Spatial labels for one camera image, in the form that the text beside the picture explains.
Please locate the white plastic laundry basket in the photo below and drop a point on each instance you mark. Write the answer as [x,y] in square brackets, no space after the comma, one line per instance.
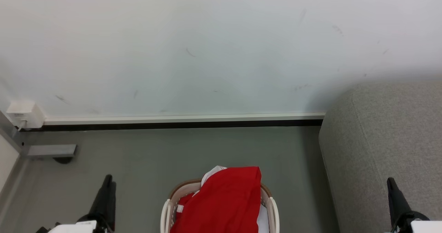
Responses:
[274,212]

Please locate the red garment with white lining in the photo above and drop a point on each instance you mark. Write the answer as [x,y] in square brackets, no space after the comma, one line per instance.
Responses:
[228,198]

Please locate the dark round frame foot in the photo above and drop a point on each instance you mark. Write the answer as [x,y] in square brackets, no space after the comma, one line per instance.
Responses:
[63,160]

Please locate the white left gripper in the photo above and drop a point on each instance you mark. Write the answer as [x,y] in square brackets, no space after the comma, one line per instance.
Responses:
[86,226]

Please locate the white wall outlet box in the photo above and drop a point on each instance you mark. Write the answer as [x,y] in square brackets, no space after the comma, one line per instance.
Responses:
[27,112]

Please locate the grey metal table foot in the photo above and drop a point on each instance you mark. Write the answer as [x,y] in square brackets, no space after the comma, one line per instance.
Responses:
[51,150]

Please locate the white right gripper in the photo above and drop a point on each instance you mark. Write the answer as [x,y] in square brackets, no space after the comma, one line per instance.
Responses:
[421,226]

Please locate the white and black baseboard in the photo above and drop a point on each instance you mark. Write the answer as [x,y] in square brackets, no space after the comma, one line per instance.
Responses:
[172,119]

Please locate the grey fabric sofa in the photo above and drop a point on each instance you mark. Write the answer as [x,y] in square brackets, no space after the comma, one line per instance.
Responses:
[380,139]

